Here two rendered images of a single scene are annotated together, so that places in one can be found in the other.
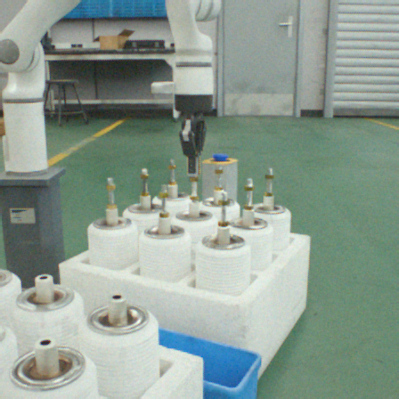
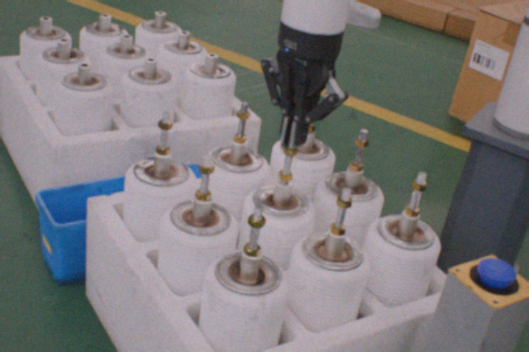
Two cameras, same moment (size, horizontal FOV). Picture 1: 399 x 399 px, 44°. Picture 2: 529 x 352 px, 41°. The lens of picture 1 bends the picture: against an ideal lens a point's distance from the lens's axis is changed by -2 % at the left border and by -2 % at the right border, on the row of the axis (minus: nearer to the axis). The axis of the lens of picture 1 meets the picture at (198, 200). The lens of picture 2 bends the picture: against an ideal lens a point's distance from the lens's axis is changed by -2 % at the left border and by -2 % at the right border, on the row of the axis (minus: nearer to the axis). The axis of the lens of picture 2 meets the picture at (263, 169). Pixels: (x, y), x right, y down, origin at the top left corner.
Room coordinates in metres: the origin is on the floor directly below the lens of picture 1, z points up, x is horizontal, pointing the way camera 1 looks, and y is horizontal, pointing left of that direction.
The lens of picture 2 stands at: (1.33, -0.73, 0.75)
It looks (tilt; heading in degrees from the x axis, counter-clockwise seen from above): 29 degrees down; 118
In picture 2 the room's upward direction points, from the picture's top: 9 degrees clockwise
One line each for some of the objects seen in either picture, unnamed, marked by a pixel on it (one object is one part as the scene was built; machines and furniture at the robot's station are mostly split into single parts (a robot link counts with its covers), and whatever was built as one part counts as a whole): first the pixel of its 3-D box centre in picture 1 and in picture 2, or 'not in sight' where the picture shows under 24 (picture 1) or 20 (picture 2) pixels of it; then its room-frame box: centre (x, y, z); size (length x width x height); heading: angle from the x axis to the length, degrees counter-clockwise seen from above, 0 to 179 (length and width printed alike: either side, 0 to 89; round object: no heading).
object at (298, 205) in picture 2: (194, 215); (280, 202); (0.98, 0.01, 0.25); 0.08 x 0.08 x 0.01
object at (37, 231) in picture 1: (33, 231); (493, 205); (1.18, 0.41, 0.15); 0.15 x 0.15 x 0.30; 89
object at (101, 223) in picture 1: (112, 223); (304, 148); (0.92, 0.17, 0.25); 0.08 x 0.08 x 0.01
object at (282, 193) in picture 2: (194, 209); (282, 193); (0.98, 0.01, 0.26); 0.02 x 0.02 x 0.03
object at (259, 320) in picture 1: (194, 289); (264, 297); (0.98, 0.01, 0.09); 0.39 x 0.39 x 0.18; 63
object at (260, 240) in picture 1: (247, 267); (193, 276); (0.92, -0.10, 0.16); 0.10 x 0.10 x 0.18
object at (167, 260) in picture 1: (165, 278); (230, 212); (0.87, 0.06, 0.16); 0.10 x 0.10 x 0.18
